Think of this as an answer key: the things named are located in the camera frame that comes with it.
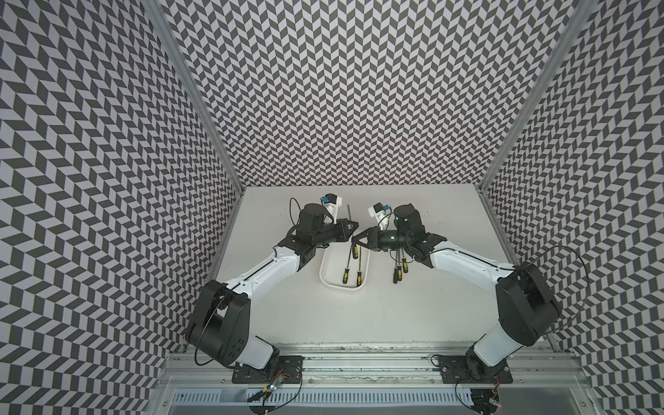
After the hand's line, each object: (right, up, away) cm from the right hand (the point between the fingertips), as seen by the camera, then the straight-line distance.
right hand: (354, 243), depth 80 cm
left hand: (+1, +5, +2) cm, 6 cm away
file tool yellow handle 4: (+15, -11, +12) cm, 22 cm away
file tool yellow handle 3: (+19, -9, +14) cm, 25 cm away
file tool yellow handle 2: (0, -1, -1) cm, 1 cm away
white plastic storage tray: (-7, -7, +17) cm, 20 cm away
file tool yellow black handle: (+2, -14, +9) cm, 17 cm away
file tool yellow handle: (-2, -11, +12) cm, 17 cm away
